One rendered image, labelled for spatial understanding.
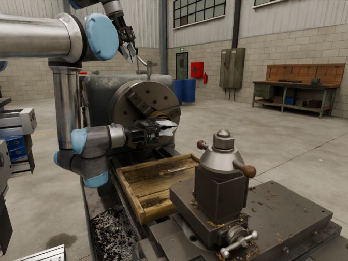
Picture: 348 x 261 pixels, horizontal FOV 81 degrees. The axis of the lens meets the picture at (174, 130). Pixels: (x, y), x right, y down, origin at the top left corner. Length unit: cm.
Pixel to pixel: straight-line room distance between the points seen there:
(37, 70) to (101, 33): 1032
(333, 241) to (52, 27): 80
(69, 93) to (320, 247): 78
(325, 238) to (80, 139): 66
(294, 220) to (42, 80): 1074
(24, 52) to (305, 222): 69
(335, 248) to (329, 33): 705
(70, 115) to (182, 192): 45
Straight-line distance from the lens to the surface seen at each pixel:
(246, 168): 33
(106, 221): 115
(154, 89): 90
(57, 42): 57
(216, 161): 35
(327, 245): 64
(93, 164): 68
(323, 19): 765
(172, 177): 81
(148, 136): 69
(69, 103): 74
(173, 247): 43
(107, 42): 63
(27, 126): 102
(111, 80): 103
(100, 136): 65
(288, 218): 55
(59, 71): 74
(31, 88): 1092
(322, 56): 746
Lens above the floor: 129
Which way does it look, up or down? 17 degrees down
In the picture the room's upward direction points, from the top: straight up
